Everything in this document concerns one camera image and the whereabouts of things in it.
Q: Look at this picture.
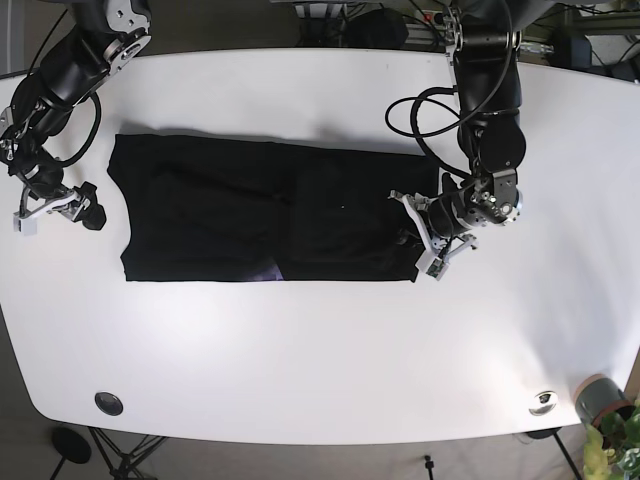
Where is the potted green plant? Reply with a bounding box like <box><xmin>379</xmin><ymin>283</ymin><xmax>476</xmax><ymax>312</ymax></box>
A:
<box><xmin>573</xmin><ymin>374</ymin><xmax>639</xmax><ymax>480</ymax></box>

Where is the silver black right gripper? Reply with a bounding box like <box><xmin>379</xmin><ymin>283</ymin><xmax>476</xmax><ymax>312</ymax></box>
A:
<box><xmin>1</xmin><ymin>126</ymin><xmax>107</xmax><ymax>236</ymax></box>

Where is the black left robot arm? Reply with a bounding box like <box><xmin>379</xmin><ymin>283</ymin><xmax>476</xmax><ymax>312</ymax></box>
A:
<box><xmin>389</xmin><ymin>1</ymin><xmax>526</xmax><ymax>280</ymax></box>

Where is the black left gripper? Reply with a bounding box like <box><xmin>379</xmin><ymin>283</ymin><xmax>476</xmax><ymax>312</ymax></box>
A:
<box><xmin>389</xmin><ymin>169</ymin><xmax>523</xmax><ymax>280</ymax></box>

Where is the black table grommet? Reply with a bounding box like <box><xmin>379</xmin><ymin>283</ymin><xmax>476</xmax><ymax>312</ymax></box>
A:
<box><xmin>94</xmin><ymin>391</ymin><xmax>124</xmax><ymax>417</ymax></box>

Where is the black T-shirt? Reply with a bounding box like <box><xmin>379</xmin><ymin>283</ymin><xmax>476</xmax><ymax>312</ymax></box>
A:
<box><xmin>108</xmin><ymin>134</ymin><xmax>439</xmax><ymax>282</ymax></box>

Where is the black tripod stand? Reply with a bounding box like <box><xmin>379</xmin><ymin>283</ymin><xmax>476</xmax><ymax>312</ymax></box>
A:
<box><xmin>50</xmin><ymin>425</ymin><xmax>171</xmax><ymax>480</ymax></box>

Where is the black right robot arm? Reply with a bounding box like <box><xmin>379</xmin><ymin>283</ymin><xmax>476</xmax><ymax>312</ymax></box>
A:
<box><xmin>1</xmin><ymin>0</ymin><xmax>152</xmax><ymax>235</ymax></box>

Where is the silver table grommet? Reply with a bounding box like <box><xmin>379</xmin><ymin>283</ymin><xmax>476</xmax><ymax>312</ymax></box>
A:
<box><xmin>528</xmin><ymin>390</ymin><xmax>558</xmax><ymax>416</ymax></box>

